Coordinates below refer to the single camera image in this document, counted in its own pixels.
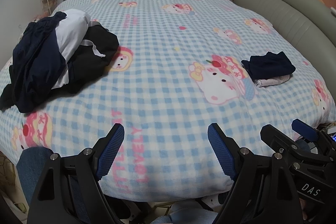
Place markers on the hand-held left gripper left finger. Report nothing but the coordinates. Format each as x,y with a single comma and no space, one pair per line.
113,150

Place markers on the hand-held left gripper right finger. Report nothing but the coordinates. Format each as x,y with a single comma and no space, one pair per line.
220,153

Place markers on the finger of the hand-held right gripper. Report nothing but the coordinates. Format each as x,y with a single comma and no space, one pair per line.
305,132
270,134

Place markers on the navy pants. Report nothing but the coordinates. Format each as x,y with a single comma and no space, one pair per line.
34,69

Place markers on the black and white slipper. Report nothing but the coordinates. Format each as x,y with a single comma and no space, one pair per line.
210,199

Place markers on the folded light pink garment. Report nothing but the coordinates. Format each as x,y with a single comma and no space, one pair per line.
273,81

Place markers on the folded navy garment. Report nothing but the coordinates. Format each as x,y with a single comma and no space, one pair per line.
270,65

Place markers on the blue checked printed blanket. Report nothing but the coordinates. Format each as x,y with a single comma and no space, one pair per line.
157,69

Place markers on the grey padded bed headboard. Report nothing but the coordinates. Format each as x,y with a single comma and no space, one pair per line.
288,11

